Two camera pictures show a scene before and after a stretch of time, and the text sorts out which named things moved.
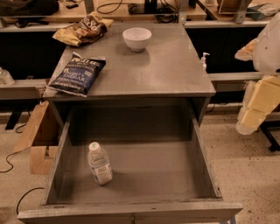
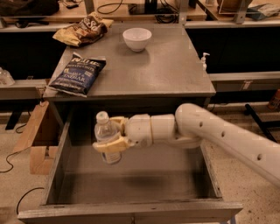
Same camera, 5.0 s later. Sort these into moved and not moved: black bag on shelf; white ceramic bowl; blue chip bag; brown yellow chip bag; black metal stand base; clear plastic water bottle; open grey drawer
Moved: clear plastic water bottle
Not moved: brown yellow chip bag; white ceramic bowl; black metal stand base; open grey drawer; blue chip bag; black bag on shelf
